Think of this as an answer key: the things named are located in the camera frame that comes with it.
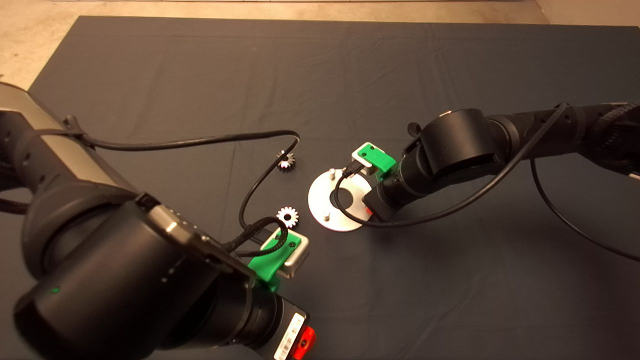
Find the left silver camera box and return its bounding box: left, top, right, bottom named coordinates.
left=262, top=229, right=310, bottom=279

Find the right green camera mount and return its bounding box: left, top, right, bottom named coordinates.
left=359, top=142, right=398, bottom=181

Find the left green camera mount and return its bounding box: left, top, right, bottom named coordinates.
left=248, top=234, right=301, bottom=293

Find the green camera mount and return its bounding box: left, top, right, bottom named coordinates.
left=248, top=234, right=301, bottom=293
left=359, top=142, right=398, bottom=181

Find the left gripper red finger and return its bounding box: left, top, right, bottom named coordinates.
left=292, top=326, right=317, bottom=360

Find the silver camera box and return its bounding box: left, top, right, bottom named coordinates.
left=262, top=229, right=310, bottom=279
left=351, top=143, right=377, bottom=176

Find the dark grey table cloth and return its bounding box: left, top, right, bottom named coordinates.
left=0, top=16, right=640, bottom=360

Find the right black camera cable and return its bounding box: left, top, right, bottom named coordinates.
left=332, top=102, right=640, bottom=263

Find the round metal carrier plate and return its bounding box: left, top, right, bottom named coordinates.
left=307, top=168, right=373, bottom=232

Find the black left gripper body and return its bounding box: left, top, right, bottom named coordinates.
left=238, top=293, right=311, bottom=360

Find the right silver camera box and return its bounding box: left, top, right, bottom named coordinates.
left=351, top=143, right=377, bottom=176

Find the black camera cable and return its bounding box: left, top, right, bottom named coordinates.
left=62, top=116, right=301, bottom=258
left=332, top=102, right=640, bottom=263

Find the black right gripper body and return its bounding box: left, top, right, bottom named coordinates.
left=362, top=177, right=416, bottom=223

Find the left black camera cable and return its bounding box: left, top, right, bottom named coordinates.
left=62, top=116, right=301, bottom=258

